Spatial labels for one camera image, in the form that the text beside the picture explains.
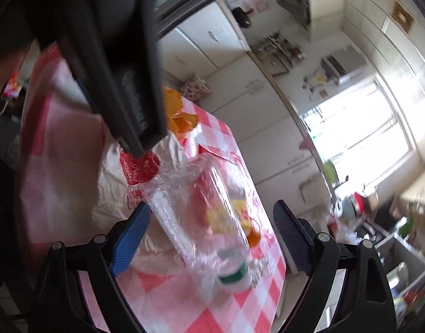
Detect clear plastic bottle green cap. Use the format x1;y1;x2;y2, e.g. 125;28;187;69
143;154;273;292

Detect black wok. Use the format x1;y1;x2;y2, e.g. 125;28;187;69
231;5;253;29

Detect green plastic basin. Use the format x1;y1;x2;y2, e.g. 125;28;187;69
323;159;340;185

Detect red checked plastic tablecloth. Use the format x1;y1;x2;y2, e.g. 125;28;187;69
18;42;288;333

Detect small orange peel piece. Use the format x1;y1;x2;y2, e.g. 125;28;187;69
245;220;264;249

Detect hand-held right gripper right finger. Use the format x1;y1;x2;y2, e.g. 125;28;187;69
273;199;397;333

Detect spice rack with bottles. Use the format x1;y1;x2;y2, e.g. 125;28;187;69
250;31;305;77

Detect kitchen window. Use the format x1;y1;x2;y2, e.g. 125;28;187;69
301;78;419;190

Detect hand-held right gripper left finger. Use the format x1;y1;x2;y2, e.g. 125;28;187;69
25;203;152;333

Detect floral fabric bag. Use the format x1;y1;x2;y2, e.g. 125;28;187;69
179;75;213;102

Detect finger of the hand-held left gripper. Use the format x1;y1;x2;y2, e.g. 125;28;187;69
58;40;168;157

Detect white plastic bag red print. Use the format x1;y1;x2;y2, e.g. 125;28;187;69
92;133;201;276

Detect silver microwave oven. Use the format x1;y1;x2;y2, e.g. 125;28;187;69
320;45;368;84

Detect steel kitchen sink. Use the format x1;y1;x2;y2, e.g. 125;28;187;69
375;231;425;323

